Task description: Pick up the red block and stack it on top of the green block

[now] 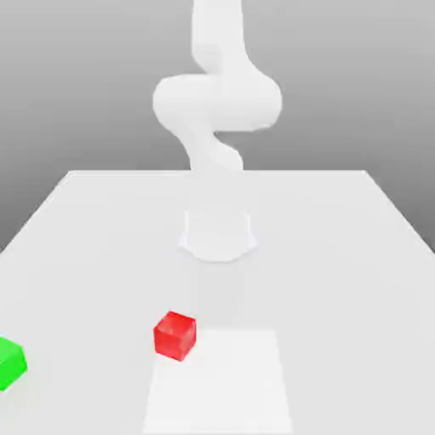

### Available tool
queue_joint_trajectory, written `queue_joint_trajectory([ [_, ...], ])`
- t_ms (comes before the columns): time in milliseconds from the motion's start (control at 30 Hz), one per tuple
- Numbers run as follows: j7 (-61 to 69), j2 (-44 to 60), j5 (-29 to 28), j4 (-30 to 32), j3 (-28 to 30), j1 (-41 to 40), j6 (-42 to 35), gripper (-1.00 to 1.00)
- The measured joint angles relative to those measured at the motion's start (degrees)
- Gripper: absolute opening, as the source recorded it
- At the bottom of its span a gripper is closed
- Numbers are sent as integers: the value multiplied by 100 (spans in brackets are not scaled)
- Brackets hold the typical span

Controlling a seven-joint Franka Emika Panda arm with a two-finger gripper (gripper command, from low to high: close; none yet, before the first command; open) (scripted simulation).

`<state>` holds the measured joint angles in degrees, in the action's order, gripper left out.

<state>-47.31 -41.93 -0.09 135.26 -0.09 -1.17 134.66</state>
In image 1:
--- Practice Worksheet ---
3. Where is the small red cube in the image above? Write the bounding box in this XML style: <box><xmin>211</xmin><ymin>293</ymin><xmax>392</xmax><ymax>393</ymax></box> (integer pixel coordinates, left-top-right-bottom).
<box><xmin>153</xmin><ymin>310</ymin><xmax>197</xmax><ymax>363</ymax></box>

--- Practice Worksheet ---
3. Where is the small green cube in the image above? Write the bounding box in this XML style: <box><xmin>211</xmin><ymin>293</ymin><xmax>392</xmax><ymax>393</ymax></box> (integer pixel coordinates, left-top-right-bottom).
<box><xmin>0</xmin><ymin>336</ymin><xmax>29</xmax><ymax>393</ymax></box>

